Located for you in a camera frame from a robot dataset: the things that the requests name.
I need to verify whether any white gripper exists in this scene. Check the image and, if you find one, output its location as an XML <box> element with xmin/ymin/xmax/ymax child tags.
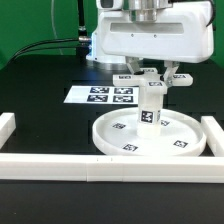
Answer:
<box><xmin>98</xmin><ymin>1</ymin><xmax>214</xmax><ymax>87</ymax></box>

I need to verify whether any white cross-shaped table base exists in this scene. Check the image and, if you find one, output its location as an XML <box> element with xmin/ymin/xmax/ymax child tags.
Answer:
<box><xmin>113</xmin><ymin>68</ymin><xmax>193</xmax><ymax>94</ymax></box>

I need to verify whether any white round table top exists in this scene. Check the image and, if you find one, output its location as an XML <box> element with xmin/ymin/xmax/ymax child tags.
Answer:
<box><xmin>92</xmin><ymin>107</ymin><xmax>206</xmax><ymax>157</ymax></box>

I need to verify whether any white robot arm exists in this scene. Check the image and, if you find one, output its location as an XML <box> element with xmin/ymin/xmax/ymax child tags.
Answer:
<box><xmin>86</xmin><ymin>0</ymin><xmax>215</xmax><ymax>84</ymax></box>

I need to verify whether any white marker sheet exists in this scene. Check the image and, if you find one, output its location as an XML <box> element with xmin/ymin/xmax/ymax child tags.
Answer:
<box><xmin>64</xmin><ymin>86</ymin><xmax>138</xmax><ymax>105</ymax></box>

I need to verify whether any white right fence bar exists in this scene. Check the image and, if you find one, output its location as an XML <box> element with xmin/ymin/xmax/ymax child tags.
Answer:
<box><xmin>201</xmin><ymin>116</ymin><xmax>224</xmax><ymax>157</ymax></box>

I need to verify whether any white fence bar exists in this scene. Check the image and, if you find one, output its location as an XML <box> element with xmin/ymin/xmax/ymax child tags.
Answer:
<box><xmin>0</xmin><ymin>113</ymin><xmax>16</xmax><ymax>149</ymax></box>
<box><xmin>0</xmin><ymin>153</ymin><xmax>224</xmax><ymax>183</ymax></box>
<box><xmin>201</xmin><ymin>116</ymin><xmax>224</xmax><ymax>157</ymax></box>

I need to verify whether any white left fence bar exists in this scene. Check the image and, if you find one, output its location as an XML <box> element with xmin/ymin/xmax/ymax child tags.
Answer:
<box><xmin>0</xmin><ymin>113</ymin><xmax>16</xmax><ymax>149</ymax></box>

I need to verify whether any white front fence bar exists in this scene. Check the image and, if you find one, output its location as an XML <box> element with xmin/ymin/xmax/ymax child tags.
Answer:
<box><xmin>0</xmin><ymin>153</ymin><xmax>224</xmax><ymax>183</ymax></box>

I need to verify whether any black vertical cable connector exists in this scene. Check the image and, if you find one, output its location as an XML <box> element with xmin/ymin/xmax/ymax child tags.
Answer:
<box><xmin>77</xmin><ymin>0</ymin><xmax>87</xmax><ymax>37</ymax></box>

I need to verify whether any black cable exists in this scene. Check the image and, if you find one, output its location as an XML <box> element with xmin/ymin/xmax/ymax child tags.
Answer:
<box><xmin>13</xmin><ymin>37</ymin><xmax>91</xmax><ymax>61</ymax></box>
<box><xmin>9</xmin><ymin>45</ymin><xmax>78</xmax><ymax>64</ymax></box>

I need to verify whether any thin white cable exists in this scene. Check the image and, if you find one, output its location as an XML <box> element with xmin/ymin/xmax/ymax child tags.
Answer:
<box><xmin>50</xmin><ymin>0</ymin><xmax>64</xmax><ymax>56</ymax></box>

